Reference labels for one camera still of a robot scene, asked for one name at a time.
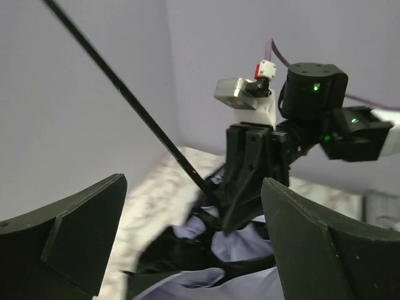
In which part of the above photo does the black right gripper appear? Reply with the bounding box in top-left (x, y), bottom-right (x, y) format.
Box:
top-left (221, 122), bottom-right (289, 233)

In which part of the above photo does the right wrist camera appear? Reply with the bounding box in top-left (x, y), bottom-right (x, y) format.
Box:
top-left (214, 60), bottom-right (276, 127)

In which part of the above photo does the lavender folding umbrella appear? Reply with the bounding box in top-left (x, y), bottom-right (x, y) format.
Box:
top-left (46, 1), bottom-right (283, 299)

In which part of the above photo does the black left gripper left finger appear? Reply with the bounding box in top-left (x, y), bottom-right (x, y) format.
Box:
top-left (1, 174), bottom-right (128, 300)

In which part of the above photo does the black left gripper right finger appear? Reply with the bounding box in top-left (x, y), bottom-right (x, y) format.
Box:
top-left (261, 178), bottom-right (399, 299)

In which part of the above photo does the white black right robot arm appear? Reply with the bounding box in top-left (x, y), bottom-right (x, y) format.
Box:
top-left (214, 60), bottom-right (399, 234)

